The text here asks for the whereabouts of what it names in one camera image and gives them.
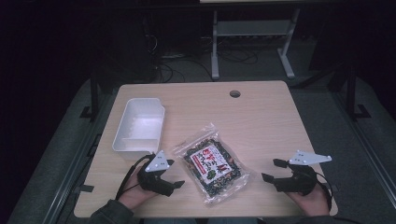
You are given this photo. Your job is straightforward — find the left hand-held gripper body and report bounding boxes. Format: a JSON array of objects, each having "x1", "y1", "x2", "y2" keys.
[{"x1": 136, "y1": 150, "x2": 176, "y2": 198}]

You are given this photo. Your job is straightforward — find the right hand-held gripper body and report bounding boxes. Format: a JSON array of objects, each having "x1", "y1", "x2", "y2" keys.
[{"x1": 273, "y1": 149, "x2": 333, "y2": 197}]

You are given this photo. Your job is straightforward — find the clear bag of dark beans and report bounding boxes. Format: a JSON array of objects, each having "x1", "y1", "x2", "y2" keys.
[{"x1": 172, "y1": 122, "x2": 252, "y2": 207}]

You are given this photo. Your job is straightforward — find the white plastic bin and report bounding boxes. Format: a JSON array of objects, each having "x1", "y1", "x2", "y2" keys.
[{"x1": 111, "y1": 97, "x2": 166, "y2": 153}]

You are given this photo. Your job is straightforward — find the person's right hand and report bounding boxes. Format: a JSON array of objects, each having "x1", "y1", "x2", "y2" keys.
[{"x1": 285, "y1": 184, "x2": 331, "y2": 217}]

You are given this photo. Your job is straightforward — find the person's left hand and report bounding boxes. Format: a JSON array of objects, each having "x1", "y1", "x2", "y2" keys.
[{"x1": 119, "y1": 168, "x2": 160, "y2": 211}]

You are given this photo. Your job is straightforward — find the black table edge clip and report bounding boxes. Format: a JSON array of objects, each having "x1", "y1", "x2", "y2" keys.
[{"x1": 74, "y1": 184, "x2": 95, "y2": 194}]

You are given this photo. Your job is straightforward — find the black metal stand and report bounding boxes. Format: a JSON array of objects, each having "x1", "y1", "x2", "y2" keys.
[
  {"x1": 345, "y1": 60, "x2": 372, "y2": 122},
  {"x1": 79, "y1": 73, "x2": 101, "y2": 123}
]

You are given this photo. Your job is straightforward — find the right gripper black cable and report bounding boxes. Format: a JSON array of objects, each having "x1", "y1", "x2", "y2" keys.
[{"x1": 311, "y1": 172, "x2": 334, "y2": 213}]

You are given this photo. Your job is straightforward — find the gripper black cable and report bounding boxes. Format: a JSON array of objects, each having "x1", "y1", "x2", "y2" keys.
[
  {"x1": 115, "y1": 154, "x2": 154, "y2": 201},
  {"x1": 311, "y1": 172, "x2": 334, "y2": 213}
]

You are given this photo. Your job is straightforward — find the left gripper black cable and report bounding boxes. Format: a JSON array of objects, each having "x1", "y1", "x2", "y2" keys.
[{"x1": 115, "y1": 154, "x2": 154, "y2": 201}]

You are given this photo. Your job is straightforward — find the grey metal rail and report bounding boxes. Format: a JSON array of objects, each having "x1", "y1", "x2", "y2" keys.
[
  {"x1": 43, "y1": 92, "x2": 120, "y2": 224},
  {"x1": 331, "y1": 91, "x2": 396, "y2": 202}
]

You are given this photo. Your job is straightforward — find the black floor cables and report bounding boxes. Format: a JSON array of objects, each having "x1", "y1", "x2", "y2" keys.
[{"x1": 146, "y1": 34, "x2": 260, "y2": 84}]

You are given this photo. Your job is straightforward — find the white metal desk frame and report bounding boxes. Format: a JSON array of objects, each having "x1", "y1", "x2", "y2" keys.
[{"x1": 210, "y1": 7, "x2": 302, "y2": 81}]

